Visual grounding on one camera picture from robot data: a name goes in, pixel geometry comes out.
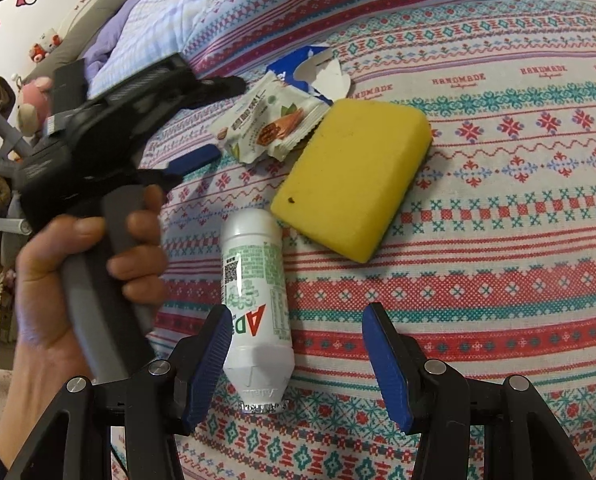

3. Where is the yellow sponge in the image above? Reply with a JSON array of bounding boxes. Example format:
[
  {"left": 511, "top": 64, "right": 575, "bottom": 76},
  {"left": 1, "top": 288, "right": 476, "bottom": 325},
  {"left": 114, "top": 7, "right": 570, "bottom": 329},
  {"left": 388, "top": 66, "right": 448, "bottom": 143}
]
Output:
[{"left": 270, "top": 99, "right": 433, "bottom": 264}]

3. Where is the blue checked quilt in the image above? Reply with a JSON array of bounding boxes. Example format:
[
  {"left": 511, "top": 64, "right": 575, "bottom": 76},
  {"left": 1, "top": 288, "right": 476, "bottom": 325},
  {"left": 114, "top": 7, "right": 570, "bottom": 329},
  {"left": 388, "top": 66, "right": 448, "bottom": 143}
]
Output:
[{"left": 85, "top": 0, "right": 239, "bottom": 96}]

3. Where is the grey swivel chair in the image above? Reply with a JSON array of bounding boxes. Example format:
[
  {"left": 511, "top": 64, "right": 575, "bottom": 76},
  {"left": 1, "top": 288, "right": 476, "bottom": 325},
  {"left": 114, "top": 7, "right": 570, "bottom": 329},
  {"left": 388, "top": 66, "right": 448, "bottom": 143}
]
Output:
[{"left": 0, "top": 110, "right": 34, "bottom": 266}]

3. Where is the white cat plush toy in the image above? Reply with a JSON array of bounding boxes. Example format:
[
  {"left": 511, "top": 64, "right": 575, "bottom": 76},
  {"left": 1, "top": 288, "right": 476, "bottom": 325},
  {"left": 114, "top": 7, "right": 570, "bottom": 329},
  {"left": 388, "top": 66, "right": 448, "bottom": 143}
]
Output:
[{"left": 28, "top": 29, "right": 61, "bottom": 63}]

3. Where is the white plastic drink bottle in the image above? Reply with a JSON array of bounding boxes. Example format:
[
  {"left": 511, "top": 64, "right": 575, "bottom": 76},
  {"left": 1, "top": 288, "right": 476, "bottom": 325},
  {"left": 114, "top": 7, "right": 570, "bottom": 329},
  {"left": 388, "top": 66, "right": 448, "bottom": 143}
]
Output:
[{"left": 219, "top": 208, "right": 296, "bottom": 416}]

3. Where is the white green snack packet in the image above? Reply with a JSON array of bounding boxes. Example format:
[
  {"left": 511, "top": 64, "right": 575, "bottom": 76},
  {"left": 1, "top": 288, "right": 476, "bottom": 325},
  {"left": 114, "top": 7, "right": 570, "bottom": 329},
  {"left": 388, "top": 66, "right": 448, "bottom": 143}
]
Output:
[{"left": 212, "top": 71, "right": 331, "bottom": 163}]

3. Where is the person's left hand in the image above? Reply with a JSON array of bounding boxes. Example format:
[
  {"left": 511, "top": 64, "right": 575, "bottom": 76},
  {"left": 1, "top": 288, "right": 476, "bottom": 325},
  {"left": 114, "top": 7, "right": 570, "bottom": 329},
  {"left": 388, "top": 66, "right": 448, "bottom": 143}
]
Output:
[{"left": 15, "top": 184, "right": 169, "bottom": 386}]

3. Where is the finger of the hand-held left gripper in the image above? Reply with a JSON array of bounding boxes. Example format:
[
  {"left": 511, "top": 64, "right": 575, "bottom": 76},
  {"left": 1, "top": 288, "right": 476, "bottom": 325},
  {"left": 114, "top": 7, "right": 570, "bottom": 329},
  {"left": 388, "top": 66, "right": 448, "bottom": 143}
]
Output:
[
  {"left": 188, "top": 75, "right": 247, "bottom": 108},
  {"left": 150, "top": 144, "right": 222, "bottom": 191}
]

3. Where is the grey headboard cushion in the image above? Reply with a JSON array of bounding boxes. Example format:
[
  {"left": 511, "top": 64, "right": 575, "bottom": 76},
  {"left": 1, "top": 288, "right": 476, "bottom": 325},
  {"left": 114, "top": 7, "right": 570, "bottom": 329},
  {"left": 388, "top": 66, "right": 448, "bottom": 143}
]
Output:
[{"left": 33, "top": 0, "right": 179, "bottom": 68}]

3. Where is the purple duvet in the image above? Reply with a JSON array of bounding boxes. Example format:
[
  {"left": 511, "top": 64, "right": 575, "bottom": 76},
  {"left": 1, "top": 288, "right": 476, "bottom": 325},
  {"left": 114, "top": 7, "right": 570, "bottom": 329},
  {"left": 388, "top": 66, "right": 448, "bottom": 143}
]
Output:
[{"left": 84, "top": 0, "right": 179, "bottom": 77}]

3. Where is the pink monkey plush toy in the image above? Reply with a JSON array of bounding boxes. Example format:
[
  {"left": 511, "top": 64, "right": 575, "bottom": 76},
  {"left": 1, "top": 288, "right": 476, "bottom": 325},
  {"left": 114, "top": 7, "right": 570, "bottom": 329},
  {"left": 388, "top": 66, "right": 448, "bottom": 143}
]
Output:
[{"left": 15, "top": 76, "right": 54, "bottom": 136}]

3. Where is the small torn blue box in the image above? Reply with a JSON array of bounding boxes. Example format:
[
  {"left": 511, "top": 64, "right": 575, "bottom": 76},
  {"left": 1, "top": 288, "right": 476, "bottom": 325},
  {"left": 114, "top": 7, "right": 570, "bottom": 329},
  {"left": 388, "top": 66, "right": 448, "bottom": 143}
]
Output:
[{"left": 268, "top": 45, "right": 353, "bottom": 106}]

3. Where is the person's left forearm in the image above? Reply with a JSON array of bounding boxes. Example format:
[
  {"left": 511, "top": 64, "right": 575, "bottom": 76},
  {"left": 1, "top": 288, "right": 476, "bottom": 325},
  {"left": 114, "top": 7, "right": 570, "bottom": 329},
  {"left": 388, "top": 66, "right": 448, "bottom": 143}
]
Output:
[{"left": 0, "top": 360, "right": 69, "bottom": 480}]

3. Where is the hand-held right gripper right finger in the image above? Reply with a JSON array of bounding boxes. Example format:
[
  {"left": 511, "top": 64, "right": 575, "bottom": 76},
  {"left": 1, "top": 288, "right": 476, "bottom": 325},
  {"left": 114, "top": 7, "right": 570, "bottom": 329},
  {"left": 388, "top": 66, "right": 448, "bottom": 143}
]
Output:
[{"left": 362, "top": 302, "right": 596, "bottom": 480}]

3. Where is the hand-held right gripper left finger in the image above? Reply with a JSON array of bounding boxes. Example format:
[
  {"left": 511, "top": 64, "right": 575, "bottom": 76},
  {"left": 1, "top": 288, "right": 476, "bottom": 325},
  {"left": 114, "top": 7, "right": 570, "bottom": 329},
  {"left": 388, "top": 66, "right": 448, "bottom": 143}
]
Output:
[{"left": 5, "top": 304, "right": 235, "bottom": 480}]

